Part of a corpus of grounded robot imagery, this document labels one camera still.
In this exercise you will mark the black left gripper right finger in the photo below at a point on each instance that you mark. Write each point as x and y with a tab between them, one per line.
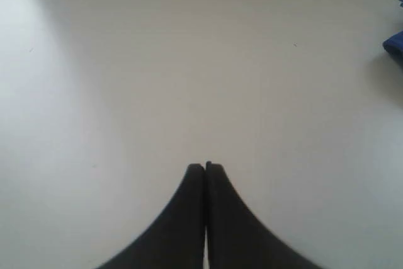
235	237

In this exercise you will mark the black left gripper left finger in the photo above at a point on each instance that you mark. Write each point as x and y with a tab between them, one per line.
176	238

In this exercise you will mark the blue towel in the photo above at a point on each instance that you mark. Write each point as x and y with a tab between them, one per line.
393	46

